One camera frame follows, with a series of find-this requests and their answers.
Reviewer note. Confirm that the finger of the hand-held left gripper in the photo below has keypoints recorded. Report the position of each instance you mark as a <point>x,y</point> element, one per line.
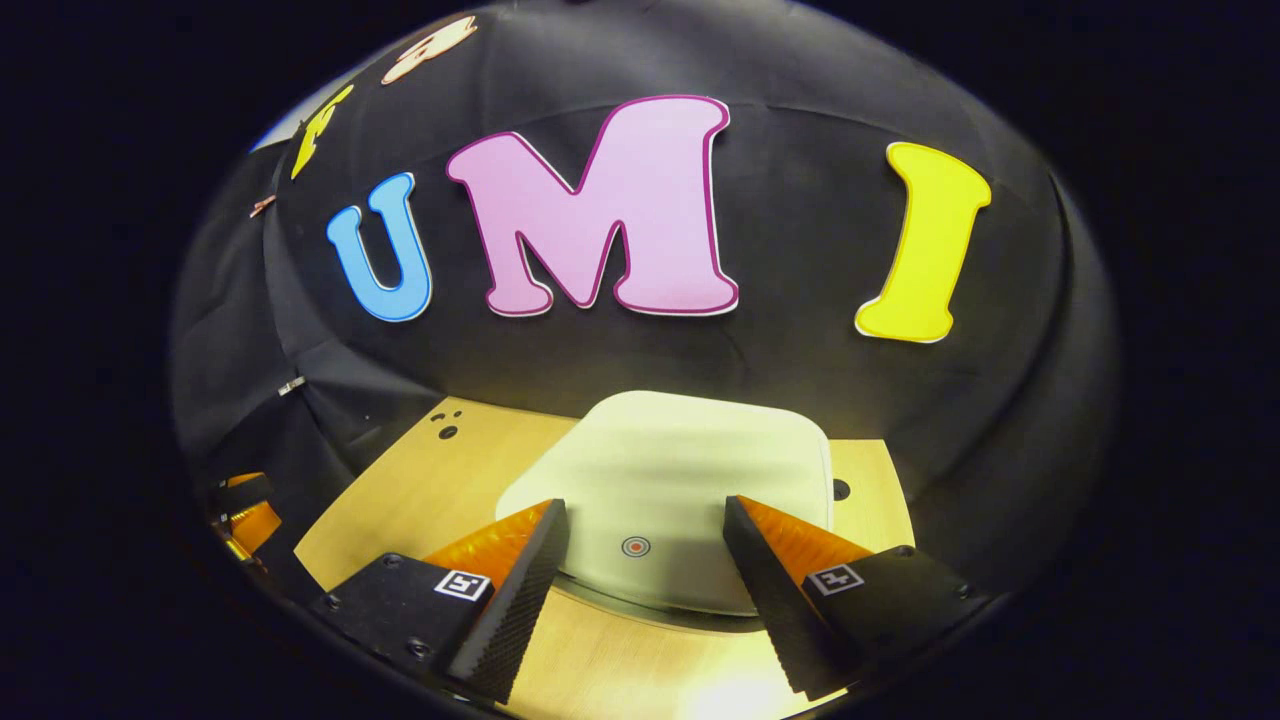
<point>240,492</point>
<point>258,525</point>

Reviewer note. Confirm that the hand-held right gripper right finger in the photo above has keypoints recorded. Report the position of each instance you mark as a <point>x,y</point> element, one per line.
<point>775,600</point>

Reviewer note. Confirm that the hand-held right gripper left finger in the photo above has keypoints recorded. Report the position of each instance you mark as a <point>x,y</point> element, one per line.
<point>515,600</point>

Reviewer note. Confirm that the green desktop garbage bin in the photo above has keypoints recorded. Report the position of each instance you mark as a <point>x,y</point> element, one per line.
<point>670,470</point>

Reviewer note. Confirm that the wooden desktop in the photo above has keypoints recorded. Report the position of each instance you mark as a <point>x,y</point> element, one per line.
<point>420,490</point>

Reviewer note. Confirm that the white cloth clip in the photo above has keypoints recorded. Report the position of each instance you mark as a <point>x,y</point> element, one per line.
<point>291,385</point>

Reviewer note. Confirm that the black backdrop cloth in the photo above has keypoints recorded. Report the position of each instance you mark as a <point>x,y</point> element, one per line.
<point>800,340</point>

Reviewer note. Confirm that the pink cloth clip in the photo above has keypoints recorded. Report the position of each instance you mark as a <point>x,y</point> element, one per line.
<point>262,205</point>

